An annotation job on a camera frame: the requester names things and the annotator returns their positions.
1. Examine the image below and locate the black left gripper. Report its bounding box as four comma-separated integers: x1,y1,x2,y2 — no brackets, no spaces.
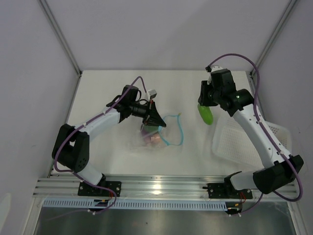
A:
130,100,166,128

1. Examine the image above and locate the green toy cucumber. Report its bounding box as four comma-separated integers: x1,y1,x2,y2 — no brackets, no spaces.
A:
197,104,213,125

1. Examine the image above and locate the clear zip bag blue zipper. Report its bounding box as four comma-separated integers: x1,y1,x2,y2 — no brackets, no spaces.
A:
128,113,184,150

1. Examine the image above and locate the pink toy egg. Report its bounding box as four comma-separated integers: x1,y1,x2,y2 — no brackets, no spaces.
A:
150,135,163,147

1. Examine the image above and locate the green toy bell pepper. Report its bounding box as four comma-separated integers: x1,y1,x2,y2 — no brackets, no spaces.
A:
142,125,158,135

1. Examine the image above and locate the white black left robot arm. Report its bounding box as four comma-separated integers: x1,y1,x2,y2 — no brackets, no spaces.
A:
52,85,166,196

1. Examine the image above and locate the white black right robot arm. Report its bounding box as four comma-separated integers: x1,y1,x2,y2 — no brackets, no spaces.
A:
198,66,304,198

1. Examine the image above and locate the white perforated plastic basket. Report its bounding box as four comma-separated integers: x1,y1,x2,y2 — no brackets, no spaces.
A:
211,114,291,167

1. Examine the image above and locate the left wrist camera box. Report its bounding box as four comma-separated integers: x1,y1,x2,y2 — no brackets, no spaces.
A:
145,90,157,101

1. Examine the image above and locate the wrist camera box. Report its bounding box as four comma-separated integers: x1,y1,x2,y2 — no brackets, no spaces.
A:
145,90,157,101
211,65,223,73

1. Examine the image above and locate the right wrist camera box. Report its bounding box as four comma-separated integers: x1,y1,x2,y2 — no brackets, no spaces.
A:
211,65,223,73

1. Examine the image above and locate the aluminium front rail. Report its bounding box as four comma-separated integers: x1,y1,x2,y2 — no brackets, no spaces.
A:
32,174,299,202

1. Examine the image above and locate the light blue slotted cable duct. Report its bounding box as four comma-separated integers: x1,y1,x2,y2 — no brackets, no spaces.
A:
43,198,227,211

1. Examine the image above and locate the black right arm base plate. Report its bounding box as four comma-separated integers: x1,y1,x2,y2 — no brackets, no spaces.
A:
202,183,253,199

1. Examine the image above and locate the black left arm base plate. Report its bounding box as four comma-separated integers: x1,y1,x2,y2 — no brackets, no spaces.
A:
78,181,122,197

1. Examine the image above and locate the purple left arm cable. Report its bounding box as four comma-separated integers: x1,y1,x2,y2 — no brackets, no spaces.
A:
46,75,150,221

